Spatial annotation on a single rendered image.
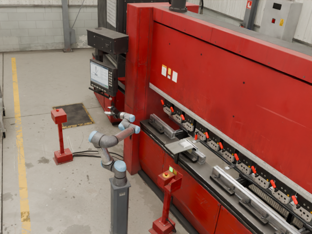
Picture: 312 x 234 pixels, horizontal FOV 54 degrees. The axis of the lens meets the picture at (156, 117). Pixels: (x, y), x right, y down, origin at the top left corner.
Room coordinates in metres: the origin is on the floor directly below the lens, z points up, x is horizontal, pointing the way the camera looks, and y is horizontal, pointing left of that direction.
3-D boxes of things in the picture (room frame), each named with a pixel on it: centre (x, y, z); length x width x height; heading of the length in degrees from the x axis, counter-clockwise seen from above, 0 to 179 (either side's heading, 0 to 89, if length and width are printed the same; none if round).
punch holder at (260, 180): (2.06, -0.95, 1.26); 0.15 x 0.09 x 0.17; 35
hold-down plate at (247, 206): (2.01, -0.92, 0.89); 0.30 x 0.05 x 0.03; 35
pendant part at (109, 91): (3.56, 0.68, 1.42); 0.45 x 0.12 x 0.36; 50
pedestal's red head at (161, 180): (2.51, -0.20, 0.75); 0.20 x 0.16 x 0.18; 43
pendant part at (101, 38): (3.66, 0.66, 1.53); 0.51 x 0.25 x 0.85; 50
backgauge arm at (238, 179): (2.59, -1.05, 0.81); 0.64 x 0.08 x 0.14; 125
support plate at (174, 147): (2.78, -0.28, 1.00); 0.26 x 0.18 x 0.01; 125
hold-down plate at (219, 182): (2.33, -0.69, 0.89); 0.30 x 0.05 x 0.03; 35
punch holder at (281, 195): (1.90, -1.06, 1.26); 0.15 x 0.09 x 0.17; 35
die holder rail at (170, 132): (3.32, -0.09, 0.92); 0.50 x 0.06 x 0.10; 35
